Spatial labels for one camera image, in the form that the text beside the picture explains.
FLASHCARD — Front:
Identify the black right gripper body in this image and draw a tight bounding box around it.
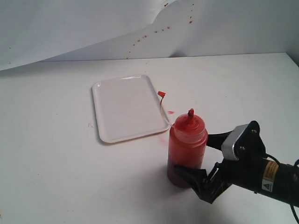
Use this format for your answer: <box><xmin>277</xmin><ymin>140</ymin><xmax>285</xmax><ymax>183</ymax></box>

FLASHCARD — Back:
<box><xmin>203</xmin><ymin>120</ymin><xmax>266</xmax><ymax>203</ymax></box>

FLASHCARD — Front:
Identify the red sauce squeeze bottle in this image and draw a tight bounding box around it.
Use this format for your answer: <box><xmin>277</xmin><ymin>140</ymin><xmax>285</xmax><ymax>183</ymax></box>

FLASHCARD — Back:
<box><xmin>167</xmin><ymin>108</ymin><xmax>208</xmax><ymax>189</ymax></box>

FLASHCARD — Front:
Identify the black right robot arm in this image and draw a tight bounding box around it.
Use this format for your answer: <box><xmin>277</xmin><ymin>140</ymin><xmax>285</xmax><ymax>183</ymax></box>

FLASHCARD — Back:
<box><xmin>174</xmin><ymin>121</ymin><xmax>299</xmax><ymax>207</ymax></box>

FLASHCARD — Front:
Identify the white rectangular plastic tray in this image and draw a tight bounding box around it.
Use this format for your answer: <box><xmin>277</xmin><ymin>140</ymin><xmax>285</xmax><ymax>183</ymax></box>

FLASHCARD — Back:
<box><xmin>92</xmin><ymin>75</ymin><xmax>170</xmax><ymax>144</ymax></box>

